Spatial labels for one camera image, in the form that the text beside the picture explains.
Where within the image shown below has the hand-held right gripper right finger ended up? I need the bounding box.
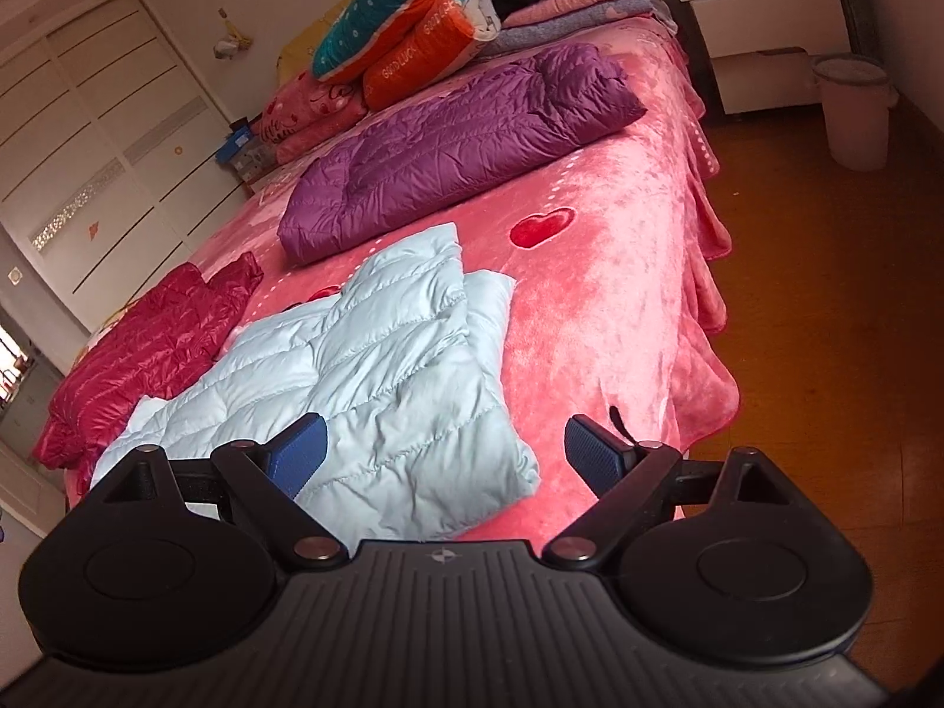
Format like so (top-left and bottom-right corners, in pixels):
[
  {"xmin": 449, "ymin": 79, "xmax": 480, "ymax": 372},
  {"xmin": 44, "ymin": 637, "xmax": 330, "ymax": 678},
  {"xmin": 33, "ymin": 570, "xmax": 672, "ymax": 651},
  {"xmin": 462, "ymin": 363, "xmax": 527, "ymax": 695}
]
[{"xmin": 564, "ymin": 415, "xmax": 790, "ymax": 571}]

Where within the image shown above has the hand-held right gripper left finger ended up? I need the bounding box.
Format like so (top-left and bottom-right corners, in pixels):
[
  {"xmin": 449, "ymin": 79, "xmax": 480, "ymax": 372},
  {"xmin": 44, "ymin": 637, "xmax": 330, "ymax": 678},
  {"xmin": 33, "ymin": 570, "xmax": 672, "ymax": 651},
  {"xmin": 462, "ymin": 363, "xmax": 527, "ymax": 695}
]
[{"xmin": 103, "ymin": 413, "xmax": 351, "ymax": 571}]

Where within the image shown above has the light blue down jacket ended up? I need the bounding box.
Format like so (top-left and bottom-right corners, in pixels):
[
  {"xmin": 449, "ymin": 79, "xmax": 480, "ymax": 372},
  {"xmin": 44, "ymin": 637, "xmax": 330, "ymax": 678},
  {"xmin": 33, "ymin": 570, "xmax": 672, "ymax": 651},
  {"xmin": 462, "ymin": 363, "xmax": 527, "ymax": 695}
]
[{"xmin": 88, "ymin": 222, "xmax": 541, "ymax": 541}]

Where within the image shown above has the pink heart print bed blanket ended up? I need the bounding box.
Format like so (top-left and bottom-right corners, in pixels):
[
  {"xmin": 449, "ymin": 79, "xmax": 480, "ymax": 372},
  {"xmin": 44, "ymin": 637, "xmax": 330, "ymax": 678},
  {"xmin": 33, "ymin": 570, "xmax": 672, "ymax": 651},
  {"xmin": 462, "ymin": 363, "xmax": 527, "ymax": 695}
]
[{"xmin": 44, "ymin": 11, "xmax": 742, "ymax": 543}]

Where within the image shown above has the red down jacket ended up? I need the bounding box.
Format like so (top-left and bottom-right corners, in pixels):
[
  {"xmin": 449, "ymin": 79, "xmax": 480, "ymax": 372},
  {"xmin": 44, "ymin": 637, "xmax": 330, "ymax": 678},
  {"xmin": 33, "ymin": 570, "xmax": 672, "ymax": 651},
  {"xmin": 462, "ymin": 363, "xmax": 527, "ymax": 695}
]
[{"xmin": 33, "ymin": 251, "xmax": 265, "ymax": 469}]

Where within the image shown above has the blue storage box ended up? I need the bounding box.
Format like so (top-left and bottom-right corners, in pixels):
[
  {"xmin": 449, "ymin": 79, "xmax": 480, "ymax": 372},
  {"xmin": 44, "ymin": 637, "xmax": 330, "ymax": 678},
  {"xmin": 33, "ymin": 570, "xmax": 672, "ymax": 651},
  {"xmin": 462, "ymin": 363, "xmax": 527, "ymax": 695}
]
[{"xmin": 215, "ymin": 122, "xmax": 276, "ymax": 182}]

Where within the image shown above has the purple down jacket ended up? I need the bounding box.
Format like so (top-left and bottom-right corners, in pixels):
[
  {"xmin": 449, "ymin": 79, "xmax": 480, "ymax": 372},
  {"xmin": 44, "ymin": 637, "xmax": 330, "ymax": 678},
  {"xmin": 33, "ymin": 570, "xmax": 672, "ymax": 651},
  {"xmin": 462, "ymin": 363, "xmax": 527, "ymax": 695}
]
[{"xmin": 277, "ymin": 42, "xmax": 648, "ymax": 267}]

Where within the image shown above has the pink heart print folded quilt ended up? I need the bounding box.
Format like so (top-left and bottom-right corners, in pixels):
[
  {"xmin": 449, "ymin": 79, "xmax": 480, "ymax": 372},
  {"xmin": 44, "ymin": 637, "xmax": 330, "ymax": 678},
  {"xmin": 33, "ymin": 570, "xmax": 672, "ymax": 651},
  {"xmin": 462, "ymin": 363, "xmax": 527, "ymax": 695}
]
[{"xmin": 258, "ymin": 68, "xmax": 370, "ymax": 163}]

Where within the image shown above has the white wardrobe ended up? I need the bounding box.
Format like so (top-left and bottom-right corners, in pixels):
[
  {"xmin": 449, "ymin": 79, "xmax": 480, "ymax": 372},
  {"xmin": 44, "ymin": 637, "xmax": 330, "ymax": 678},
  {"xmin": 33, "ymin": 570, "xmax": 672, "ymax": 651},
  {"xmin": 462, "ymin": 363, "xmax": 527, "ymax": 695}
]
[{"xmin": 0, "ymin": 0, "xmax": 244, "ymax": 333}]

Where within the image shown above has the yellow headboard cover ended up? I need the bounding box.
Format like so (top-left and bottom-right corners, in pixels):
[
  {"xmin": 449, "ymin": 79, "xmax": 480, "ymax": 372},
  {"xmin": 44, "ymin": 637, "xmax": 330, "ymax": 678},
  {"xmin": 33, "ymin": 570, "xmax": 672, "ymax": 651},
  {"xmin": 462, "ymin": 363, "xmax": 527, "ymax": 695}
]
[{"xmin": 274, "ymin": 7, "xmax": 348, "ymax": 86}]

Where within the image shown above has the lavender folded blanket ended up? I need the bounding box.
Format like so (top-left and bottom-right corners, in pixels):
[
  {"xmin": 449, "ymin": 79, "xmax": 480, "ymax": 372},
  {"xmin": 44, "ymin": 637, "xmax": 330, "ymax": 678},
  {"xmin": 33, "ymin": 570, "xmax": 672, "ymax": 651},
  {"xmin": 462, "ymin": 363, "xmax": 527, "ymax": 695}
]
[{"xmin": 472, "ymin": 0, "xmax": 668, "ymax": 58}]

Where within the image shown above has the orange and teal folded quilt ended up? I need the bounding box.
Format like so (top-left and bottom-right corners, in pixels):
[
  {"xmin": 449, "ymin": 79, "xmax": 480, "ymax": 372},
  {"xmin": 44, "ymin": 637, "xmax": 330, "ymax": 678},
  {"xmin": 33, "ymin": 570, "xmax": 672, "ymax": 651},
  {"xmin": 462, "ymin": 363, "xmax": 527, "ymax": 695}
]
[{"xmin": 310, "ymin": 0, "xmax": 510, "ymax": 113}]

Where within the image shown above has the white waste bin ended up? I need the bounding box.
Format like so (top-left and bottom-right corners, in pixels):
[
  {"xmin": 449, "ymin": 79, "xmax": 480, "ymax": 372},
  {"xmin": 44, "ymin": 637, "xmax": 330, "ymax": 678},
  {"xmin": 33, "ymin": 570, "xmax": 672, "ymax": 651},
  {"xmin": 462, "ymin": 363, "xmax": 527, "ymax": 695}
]
[{"xmin": 811, "ymin": 55, "xmax": 892, "ymax": 172}]

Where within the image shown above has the white nightstand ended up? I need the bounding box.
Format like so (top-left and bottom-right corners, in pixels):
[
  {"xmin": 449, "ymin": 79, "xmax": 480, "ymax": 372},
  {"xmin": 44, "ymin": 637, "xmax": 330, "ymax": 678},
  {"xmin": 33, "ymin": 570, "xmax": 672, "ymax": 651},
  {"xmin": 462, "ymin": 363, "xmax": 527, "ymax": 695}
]
[{"xmin": 667, "ymin": 0, "xmax": 860, "ymax": 115}]

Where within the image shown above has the hanging wall toy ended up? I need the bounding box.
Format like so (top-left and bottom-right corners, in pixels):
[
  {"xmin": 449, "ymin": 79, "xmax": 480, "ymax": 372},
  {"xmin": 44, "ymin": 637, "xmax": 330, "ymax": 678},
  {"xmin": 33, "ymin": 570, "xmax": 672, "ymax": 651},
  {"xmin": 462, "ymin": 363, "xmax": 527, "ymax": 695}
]
[{"xmin": 212, "ymin": 7, "xmax": 252, "ymax": 60}]

